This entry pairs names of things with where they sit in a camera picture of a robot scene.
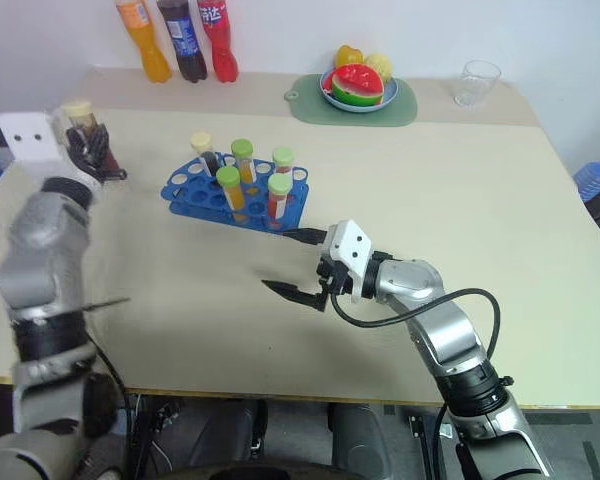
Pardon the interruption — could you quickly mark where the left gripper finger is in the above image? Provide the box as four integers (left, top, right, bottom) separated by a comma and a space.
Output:
87, 124, 113, 167
65, 127, 92, 166

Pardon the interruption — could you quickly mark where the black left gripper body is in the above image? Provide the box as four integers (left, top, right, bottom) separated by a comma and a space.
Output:
54, 125, 92, 177

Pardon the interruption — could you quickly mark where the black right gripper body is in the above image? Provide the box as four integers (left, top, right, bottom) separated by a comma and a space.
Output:
315, 254, 351, 300

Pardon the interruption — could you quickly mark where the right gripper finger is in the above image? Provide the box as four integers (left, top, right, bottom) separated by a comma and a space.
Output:
279, 227, 330, 246
261, 279, 330, 314

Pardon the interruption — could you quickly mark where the cream cap dark liquid tube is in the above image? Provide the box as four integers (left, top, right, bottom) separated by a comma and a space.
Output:
189, 130, 222, 179
59, 99, 128, 181

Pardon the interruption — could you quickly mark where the blue test tube rack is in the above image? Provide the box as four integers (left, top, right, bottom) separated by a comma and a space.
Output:
160, 151, 312, 234

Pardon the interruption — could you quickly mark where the green cap red liquid tube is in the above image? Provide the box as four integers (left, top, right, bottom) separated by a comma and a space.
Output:
266, 172, 294, 222
271, 146, 296, 177

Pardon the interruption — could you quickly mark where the green cap orange liquid tube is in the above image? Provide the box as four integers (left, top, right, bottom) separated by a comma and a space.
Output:
215, 165, 247, 222
230, 138, 258, 187

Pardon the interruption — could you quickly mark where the orange soda bottle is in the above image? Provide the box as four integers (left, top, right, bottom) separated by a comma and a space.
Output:
114, 0, 174, 84

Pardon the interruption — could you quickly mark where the dark cola bottle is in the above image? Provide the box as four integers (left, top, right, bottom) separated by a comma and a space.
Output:
155, 0, 209, 84

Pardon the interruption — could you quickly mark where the green cutting mat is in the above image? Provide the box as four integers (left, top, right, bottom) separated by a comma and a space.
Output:
284, 73, 421, 128

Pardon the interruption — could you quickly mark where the dark rounded shape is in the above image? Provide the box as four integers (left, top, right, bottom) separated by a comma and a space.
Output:
327, 401, 395, 480
147, 397, 270, 464

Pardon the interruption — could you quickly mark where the red soda bottle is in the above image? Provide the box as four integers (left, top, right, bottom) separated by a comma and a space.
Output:
197, 0, 241, 84

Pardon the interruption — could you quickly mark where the toy watermelon slice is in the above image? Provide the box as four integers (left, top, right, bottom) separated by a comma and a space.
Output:
330, 62, 386, 108

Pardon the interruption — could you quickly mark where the blue bowl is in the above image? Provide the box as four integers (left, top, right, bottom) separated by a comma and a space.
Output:
319, 69, 402, 114

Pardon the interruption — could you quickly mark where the dark curved base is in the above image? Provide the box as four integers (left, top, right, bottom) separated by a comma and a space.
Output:
165, 451, 337, 480

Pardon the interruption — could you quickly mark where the orange yellow toy fruit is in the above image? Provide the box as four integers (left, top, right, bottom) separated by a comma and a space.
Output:
335, 44, 366, 69

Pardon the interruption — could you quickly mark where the yellow toy lemon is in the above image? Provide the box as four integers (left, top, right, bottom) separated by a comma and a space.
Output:
363, 52, 395, 82

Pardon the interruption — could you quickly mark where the clear glass cup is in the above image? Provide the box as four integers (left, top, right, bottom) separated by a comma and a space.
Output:
452, 59, 503, 109

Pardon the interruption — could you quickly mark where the blue plastic water jug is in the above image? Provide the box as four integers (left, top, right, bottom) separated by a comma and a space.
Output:
572, 160, 600, 204

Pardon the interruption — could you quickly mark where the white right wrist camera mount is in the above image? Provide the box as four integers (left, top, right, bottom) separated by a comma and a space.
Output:
327, 218, 374, 305

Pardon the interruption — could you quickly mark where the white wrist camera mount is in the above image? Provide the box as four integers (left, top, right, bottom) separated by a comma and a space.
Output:
0, 111, 66, 174
327, 218, 374, 305

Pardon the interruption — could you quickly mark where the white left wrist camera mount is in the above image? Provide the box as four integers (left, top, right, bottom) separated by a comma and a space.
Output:
0, 111, 66, 174

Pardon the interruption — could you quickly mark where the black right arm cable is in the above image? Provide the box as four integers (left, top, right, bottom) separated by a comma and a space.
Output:
329, 287, 502, 362

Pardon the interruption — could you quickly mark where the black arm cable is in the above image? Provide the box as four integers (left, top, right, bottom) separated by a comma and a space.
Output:
329, 287, 502, 362
85, 337, 129, 397

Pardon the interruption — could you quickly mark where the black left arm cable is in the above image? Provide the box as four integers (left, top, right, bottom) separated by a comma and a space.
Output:
85, 337, 129, 397

